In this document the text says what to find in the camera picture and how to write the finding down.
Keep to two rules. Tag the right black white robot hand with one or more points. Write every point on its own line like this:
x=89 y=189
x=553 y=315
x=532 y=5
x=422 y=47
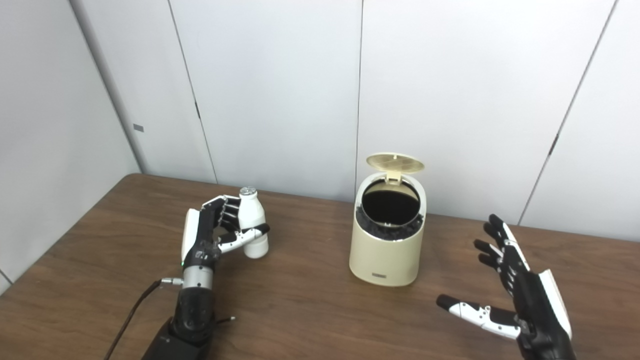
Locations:
x=537 y=310

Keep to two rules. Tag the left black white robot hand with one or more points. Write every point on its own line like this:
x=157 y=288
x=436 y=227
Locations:
x=202 y=245

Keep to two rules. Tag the small white plastic bottle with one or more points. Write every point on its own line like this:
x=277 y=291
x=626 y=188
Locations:
x=251 y=212

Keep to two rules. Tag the cream-colored lidded bin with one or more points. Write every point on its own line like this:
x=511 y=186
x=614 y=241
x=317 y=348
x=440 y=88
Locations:
x=385 y=260

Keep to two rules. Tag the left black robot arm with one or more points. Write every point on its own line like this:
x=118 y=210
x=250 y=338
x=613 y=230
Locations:
x=192 y=310

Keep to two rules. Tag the black plastic bin liner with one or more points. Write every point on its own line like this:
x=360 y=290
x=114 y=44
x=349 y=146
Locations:
x=380 y=231

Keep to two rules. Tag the small grey wall label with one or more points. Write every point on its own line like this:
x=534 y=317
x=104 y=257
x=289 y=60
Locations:
x=138 y=128

